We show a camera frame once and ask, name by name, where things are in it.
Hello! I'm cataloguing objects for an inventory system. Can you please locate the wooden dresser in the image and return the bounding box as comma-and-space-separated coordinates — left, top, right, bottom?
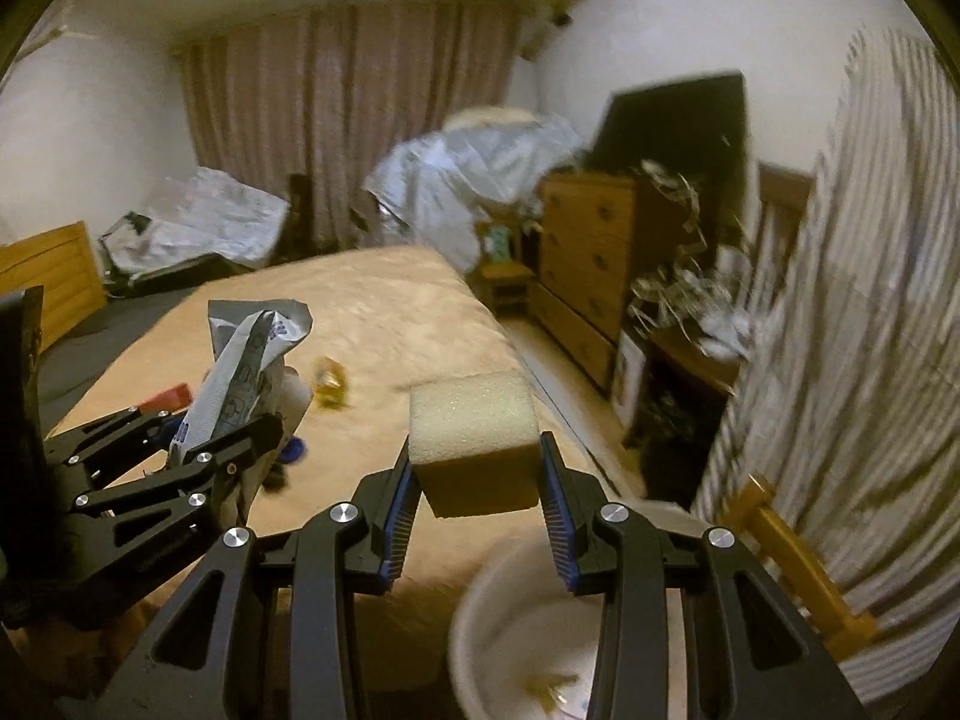
529, 169, 661, 395

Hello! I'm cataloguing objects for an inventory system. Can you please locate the brown curtain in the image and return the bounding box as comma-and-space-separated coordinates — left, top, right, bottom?
172, 0, 522, 256

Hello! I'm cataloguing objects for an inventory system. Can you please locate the tangle of white cables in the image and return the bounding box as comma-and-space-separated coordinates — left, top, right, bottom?
626, 157, 758, 361

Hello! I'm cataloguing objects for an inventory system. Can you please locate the white pillow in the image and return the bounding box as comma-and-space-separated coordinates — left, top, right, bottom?
442, 106, 541, 128

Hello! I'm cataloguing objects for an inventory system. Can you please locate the black television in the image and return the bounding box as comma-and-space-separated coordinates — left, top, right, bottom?
589, 71, 751, 248

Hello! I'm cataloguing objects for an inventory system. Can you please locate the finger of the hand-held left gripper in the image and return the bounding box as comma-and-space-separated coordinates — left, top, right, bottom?
71, 418, 286, 565
45, 405, 188, 493

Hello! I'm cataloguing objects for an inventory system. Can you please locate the dark wooden side table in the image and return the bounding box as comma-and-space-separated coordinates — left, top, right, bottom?
611, 322, 743, 497

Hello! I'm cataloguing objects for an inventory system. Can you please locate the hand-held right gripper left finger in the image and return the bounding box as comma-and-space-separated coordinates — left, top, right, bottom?
97, 439, 421, 720

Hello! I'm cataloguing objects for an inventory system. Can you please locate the light wooden chair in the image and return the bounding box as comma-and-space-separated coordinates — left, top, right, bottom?
720, 476, 878, 662

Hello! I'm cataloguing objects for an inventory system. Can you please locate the wooden headboard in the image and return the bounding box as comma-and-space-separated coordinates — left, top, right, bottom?
0, 221, 108, 361

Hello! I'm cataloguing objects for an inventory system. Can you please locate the dark grey bedsheet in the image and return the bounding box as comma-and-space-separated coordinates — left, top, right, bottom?
37, 292, 188, 436

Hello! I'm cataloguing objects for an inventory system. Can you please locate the small silver plastic sheet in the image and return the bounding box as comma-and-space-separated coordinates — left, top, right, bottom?
101, 169, 292, 286

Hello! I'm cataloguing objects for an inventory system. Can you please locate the yellow sponge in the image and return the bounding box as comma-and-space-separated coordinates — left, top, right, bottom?
409, 369, 542, 520

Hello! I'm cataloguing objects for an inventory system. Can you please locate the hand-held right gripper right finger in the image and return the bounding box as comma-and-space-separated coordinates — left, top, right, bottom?
536, 431, 863, 720

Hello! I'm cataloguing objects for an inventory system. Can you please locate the dark plaid sock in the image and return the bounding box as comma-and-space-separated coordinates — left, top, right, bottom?
266, 436, 310, 492

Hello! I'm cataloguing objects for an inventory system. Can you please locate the silver foil pouch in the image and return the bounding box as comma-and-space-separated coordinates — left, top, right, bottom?
171, 298, 314, 466

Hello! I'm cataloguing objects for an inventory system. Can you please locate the white plastic bucket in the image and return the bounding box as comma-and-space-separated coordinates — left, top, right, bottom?
450, 536, 721, 720

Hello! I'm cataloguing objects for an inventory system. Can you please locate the small wooden chair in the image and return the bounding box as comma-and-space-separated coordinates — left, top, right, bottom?
476, 221, 535, 316

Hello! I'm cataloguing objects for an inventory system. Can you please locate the striped cloth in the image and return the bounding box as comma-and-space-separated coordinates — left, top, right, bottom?
690, 26, 960, 706

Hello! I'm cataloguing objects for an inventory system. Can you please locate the dark wooden chair back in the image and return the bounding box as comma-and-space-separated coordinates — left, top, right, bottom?
754, 163, 818, 271

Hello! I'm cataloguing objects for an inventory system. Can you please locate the dark slim chair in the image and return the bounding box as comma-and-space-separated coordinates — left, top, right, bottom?
287, 174, 316, 256

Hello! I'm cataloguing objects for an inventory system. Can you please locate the white picture frame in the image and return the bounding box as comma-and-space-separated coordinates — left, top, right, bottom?
611, 334, 650, 410

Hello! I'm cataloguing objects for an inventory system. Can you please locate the yellow plastic wrapper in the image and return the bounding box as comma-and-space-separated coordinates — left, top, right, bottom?
313, 358, 352, 412

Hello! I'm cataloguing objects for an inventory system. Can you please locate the large silver plastic sheet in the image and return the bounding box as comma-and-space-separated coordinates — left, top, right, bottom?
362, 111, 590, 275

